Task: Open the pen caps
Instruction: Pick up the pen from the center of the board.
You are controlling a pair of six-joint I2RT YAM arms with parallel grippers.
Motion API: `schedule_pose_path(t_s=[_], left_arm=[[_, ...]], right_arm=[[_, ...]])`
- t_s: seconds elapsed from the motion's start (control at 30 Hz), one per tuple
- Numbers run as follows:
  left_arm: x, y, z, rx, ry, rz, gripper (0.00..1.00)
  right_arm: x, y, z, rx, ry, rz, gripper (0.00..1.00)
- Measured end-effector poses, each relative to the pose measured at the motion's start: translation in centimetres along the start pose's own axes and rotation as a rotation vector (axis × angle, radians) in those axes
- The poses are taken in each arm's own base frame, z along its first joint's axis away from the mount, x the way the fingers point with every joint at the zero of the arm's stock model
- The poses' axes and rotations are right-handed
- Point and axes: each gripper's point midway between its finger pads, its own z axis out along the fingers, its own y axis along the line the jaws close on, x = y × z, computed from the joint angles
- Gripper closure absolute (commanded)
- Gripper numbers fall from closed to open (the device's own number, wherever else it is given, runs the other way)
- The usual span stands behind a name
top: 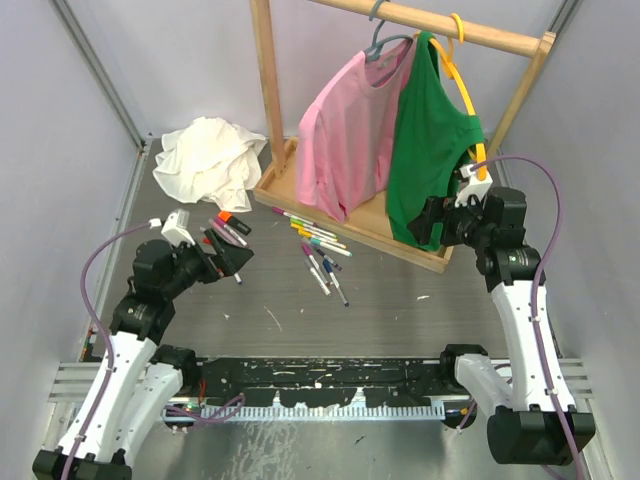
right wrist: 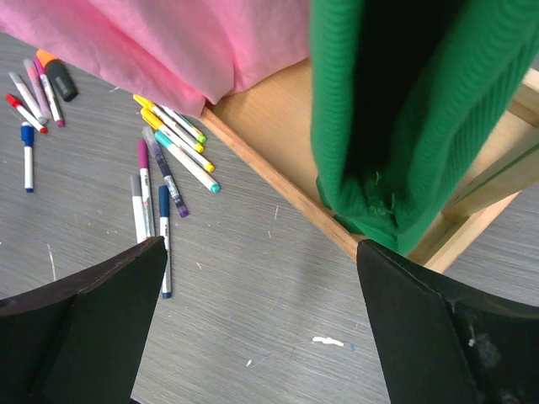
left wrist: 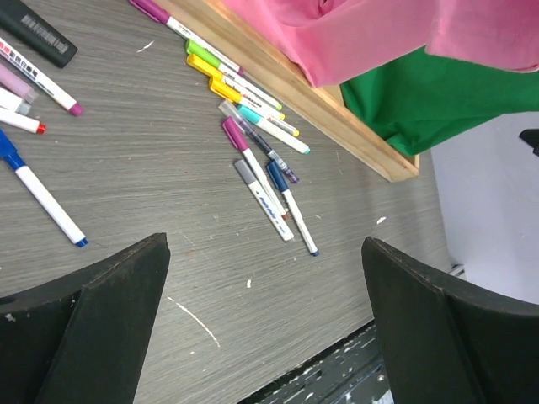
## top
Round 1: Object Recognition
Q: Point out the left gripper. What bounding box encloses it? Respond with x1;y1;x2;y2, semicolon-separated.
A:
162;228;251;299

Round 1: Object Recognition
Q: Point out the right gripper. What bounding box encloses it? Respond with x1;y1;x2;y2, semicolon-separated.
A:
407;190;493;250

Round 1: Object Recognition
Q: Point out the grey cap marker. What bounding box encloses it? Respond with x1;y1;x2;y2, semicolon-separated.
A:
304;258;331;296

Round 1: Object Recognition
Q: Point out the blue cap marker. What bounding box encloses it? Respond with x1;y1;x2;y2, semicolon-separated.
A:
323;259;349;307

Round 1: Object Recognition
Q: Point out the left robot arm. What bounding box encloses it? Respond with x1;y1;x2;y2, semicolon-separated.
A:
32;219;254;479

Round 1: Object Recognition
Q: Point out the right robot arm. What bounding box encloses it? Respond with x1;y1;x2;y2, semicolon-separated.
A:
408;187;596;467

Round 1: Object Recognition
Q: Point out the red cap marker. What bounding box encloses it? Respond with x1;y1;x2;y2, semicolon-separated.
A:
200;227;220;252

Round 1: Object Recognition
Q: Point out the pink cap marker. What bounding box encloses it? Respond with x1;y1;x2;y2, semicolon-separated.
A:
214;217;249;248

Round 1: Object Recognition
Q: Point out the orange black highlighter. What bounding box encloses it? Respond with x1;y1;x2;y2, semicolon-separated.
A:
217;211;252;235

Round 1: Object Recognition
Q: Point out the magenta cap marker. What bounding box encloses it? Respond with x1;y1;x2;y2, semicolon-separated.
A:
271;206;316;226

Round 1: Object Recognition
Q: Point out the wooden clothes rack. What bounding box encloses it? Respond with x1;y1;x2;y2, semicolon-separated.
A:
249;1;556;273

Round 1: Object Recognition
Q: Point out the green tank top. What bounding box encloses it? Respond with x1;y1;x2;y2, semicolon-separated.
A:
386;31;484;252

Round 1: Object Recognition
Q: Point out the green cap marker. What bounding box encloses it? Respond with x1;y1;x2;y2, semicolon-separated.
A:
290;216;337;238

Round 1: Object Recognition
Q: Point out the yellow cap marker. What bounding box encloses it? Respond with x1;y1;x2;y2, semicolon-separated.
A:
290;221;347;249

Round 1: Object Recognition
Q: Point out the white crumpled cloth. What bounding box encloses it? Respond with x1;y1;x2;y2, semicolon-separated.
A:
153;117;267;213

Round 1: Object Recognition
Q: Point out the teal cap marker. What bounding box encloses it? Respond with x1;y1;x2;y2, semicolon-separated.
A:
310;237;353;257

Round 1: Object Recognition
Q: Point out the pink t-shirt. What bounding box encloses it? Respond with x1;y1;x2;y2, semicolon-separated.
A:
296;40;416;223

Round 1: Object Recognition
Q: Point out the yellow clothes hanger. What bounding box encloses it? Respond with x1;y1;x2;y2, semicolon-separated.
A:
429;13;488;181

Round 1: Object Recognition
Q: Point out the grey clothes hanger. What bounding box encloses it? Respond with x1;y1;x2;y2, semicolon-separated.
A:
363;0;414;87

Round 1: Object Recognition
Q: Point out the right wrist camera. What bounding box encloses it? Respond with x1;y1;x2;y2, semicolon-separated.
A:
454;164;493;207

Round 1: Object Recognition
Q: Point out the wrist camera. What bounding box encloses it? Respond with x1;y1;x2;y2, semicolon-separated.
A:
454;164;493;207
161;209;196;246

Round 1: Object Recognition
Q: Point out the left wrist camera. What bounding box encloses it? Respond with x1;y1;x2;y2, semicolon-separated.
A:
161;209;196;246

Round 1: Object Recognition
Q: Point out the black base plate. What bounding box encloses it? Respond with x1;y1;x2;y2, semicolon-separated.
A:
167;357;469;408

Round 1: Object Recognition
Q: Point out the grey cable duct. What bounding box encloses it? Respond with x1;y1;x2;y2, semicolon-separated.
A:
216;402;446;422

